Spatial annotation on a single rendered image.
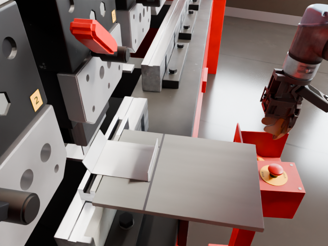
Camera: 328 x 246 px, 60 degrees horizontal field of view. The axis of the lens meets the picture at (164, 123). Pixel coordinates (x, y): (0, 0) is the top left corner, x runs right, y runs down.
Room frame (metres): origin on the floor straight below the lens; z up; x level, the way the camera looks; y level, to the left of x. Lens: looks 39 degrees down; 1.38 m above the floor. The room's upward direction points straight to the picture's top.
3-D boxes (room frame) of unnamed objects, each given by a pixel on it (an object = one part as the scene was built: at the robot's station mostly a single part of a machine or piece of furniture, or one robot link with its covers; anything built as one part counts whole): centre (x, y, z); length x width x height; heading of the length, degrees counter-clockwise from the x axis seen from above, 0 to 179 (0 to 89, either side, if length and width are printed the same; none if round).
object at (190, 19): (1.34, -0.12, 0.89); 0.30 x 0.05 x 0.03; 170
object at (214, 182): (0.33, -0.03, 1.00); 0.26 x 0.18 x 0.01; 80
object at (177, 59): (0.94, -0.05, 0.89); 0.30 x 0.05 x 0.03; 170
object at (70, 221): (0.41, 0.11, 0.92); 0.39 x 0.06 x 0.10; 170
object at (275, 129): (0.59, -0.30, 0.87); 0.06 x 0.03 x 0.09; 86
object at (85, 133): (0.36, 0.11, 1.11); 0.10 x 0.02 x 0.10; 170
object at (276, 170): (0.51, -0.30, 0.79); 0.04 x 0.04 x 0.04
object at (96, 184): (0.36, 0.10, 0.99); 0.14 x 0.01 x 0.03; 170
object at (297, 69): (0.60, -0.32, 1.06); 0.08 x 0.08 x 0.05
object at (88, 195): (0.39, 0.11, 0.98); 0.20 x 0.03 x 0.03; 170
